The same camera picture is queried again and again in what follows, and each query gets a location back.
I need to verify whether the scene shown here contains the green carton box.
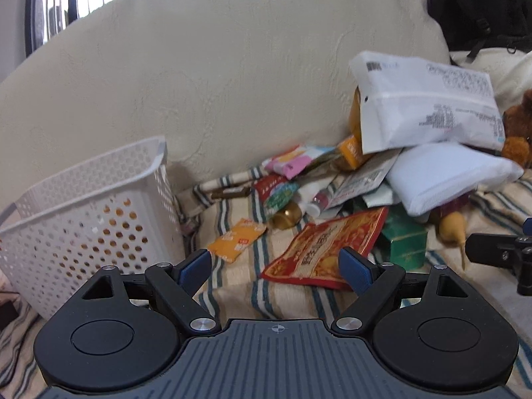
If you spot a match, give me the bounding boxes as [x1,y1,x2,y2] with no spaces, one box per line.
[373,204,427,271]

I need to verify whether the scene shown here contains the red walnut snack bag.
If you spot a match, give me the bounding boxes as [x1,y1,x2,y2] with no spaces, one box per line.
[261,207,389,291]

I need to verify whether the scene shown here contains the orange sachet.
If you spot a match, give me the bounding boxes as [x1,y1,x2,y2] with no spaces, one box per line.
[207,219,267,263]

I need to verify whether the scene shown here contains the striped bed sheet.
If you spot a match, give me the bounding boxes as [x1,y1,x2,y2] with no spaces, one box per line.
[1,168,531,398]

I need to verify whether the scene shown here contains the white perforated plastic basket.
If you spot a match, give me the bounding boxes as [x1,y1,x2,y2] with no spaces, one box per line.
[1,136,186,319]

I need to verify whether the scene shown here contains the gold round jar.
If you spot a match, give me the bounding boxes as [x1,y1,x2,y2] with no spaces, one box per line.
[269,201,304,231]

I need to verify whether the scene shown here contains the white soft pad pack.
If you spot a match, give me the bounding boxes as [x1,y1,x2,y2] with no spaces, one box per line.
[386,142,524,216]

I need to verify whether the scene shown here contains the brown white plush toy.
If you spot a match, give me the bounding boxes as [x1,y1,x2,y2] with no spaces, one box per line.
[501,89,532,169]

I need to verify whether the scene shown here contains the green crumpled snack wrapper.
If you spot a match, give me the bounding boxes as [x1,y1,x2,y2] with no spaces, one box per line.
[253,174,299,219]

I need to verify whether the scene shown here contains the orange small box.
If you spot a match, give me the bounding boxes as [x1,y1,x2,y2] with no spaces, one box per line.
[336,135,372,171]

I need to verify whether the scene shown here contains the pink snack pouch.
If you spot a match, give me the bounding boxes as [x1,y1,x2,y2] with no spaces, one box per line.
[262,145,333,180]

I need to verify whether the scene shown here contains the white printed plastic package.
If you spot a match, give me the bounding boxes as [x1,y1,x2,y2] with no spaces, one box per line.
[349,52,505,154]

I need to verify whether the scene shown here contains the large cream embossed cushion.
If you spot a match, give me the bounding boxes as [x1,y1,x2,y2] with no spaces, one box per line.
[1,0,449,204]

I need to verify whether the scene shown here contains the black bag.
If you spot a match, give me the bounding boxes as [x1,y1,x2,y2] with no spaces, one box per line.
[427,0,531,61]

